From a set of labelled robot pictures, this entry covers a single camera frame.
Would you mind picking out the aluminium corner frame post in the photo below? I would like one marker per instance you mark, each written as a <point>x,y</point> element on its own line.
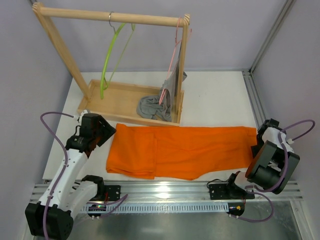
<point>255,100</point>

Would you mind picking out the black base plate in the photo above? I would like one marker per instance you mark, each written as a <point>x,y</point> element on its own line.
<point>107,193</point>
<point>224,191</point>

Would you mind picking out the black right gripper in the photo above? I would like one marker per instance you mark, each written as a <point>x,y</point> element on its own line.
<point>261,130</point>

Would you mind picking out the pink wire hanger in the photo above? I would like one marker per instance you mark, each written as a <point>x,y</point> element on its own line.
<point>171,62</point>

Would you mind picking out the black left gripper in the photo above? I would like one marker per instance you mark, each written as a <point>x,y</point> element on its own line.
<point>105,130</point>

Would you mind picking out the grey shirt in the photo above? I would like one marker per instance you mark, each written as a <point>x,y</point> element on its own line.
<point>160,106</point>

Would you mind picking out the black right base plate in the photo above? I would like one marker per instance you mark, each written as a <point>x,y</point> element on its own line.
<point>224,191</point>

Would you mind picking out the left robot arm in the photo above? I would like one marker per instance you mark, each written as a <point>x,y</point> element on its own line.
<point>52,217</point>

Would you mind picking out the aluminium front rail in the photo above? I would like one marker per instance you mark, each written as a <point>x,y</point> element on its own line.
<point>144,197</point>

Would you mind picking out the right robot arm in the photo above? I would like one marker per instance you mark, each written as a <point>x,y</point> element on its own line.
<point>274,162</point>

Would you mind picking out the orange trousers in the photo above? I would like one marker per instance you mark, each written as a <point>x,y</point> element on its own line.
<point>187,153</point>

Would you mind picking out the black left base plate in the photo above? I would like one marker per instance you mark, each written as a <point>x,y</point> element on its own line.
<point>107,193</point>

